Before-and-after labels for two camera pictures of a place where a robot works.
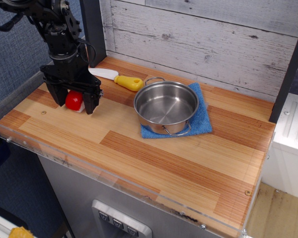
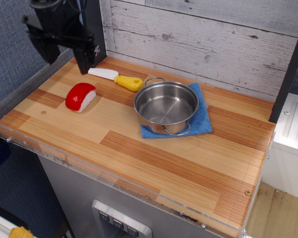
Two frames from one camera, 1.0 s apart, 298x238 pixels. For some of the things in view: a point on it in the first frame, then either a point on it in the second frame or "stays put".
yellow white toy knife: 132,84 stays put
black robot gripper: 70,68 → 59,24
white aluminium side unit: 286,167 stays put
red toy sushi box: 74,100 stays put
